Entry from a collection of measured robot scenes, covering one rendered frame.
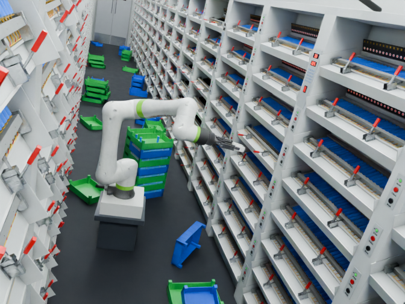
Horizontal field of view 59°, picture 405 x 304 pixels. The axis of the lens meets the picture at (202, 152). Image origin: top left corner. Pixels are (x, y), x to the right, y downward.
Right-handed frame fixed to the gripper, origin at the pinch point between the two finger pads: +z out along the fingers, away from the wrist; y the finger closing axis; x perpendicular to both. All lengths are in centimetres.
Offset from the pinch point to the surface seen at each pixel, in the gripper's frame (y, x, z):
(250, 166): -23.5, -17.3, 26.2
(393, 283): 102, 1, 22
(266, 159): 3.8, -1.1, 17.7
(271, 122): -1.7, 19.1, 13.6
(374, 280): 99, -2, 18
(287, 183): 31.5, -1.1, 18.0
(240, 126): -43.3, 1.8, 17.4
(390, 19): 59, 80, 3
